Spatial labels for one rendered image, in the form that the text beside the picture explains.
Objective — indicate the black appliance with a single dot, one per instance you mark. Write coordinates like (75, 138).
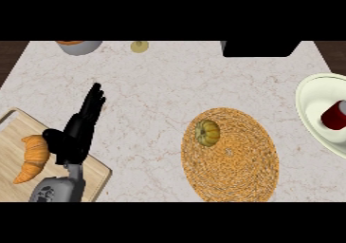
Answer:
(259, 48)

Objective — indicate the small yellow-green squash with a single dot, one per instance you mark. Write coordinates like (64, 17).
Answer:
(207, 133)

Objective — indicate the red can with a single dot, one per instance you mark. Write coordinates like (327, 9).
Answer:
(336, 116)

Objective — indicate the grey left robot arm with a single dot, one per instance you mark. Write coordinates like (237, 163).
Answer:
(62, 186)

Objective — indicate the small olive-yellow round object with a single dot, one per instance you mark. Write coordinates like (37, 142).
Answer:
(139, 46)

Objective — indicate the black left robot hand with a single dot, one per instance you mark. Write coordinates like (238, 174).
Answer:
(78, 126)

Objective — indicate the round woven orange placemat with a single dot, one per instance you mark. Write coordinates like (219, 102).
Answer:
(235, 161)

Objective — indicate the grey pot with orange contents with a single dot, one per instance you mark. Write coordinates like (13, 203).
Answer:
(78, 46)

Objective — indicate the pale wooden cutting board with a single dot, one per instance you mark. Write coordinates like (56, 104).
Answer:
(12, 164)

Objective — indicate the golden brown croissant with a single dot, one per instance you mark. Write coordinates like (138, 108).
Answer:
(34, 155)

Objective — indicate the pale cream bowl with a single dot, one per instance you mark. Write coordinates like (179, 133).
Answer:
(319, 104)

